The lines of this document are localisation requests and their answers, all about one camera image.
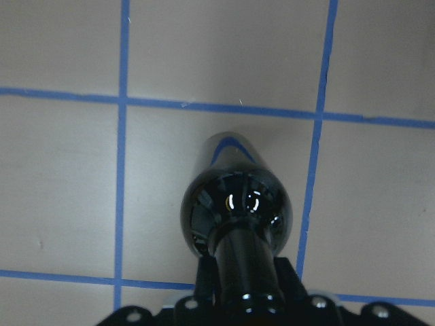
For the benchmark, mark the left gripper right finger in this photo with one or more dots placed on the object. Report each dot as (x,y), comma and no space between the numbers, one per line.
(289,282)

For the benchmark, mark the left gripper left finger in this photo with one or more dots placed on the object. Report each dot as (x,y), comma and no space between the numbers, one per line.
(205,280)

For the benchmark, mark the dark wine bottle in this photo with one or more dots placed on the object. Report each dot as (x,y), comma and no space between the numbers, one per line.
(236,214)

